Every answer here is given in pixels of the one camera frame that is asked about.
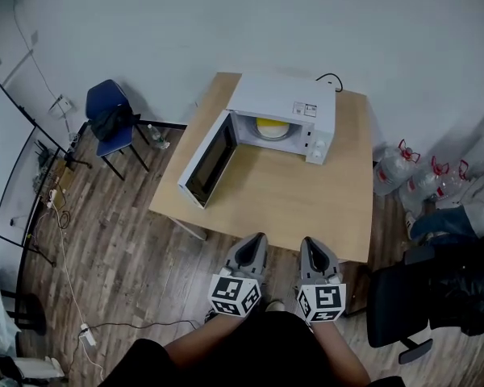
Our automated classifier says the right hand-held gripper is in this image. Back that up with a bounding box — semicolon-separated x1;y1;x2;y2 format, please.
296;236;347;324

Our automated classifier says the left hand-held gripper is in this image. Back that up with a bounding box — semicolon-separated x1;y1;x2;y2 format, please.
207;231;270;318

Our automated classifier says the white round plate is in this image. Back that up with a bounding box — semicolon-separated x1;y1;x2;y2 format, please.
252;123;290;141

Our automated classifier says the white microwave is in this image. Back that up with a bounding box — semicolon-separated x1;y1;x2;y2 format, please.
177;72;336;210

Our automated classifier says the person's right forearm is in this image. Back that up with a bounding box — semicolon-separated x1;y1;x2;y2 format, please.
308;320;372;386

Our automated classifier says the person's left forearm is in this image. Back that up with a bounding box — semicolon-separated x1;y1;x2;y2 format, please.
163;314;251;372

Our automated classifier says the white table leg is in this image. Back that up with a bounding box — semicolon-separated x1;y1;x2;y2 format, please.
165;215;208;241

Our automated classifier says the black office chair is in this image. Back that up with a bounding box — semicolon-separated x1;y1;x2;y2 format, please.
365;243;436;364

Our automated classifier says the person's black clothing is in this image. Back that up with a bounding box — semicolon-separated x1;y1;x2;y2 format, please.
98;310;408;387

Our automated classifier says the large clear water jug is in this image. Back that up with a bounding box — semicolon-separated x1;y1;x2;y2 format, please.
373;138;421;197
398;155;449;213
435;159;475;207

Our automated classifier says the small plastic water bottle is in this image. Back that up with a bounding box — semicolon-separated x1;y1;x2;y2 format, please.
146;123;171;151

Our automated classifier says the black bag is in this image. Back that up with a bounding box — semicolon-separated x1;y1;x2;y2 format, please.
89;103;142;143

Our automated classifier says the black tripod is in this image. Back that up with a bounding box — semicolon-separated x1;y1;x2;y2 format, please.
63;147;93;171

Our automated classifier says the blue chair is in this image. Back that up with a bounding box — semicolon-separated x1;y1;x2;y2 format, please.
84;78;151;181

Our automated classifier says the black round stool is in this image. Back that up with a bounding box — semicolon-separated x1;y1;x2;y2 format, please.
14;292;48;336

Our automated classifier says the black framed whiteboard stand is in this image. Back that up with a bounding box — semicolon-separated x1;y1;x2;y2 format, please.
0;70;72;268

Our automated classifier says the white floor cable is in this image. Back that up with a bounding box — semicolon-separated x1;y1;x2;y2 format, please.
50;206;86;327

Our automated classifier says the black cable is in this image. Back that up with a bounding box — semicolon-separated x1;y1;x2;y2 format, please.
315;73;344;94

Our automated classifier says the white wall box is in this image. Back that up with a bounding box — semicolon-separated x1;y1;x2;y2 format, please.
48;94;74;119

